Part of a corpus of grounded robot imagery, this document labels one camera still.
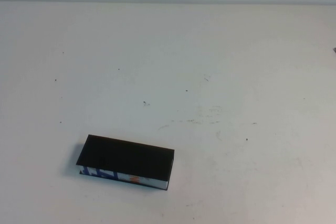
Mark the black glasses case printed side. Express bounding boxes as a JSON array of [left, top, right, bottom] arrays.
[[77, 134, 175, 191]]

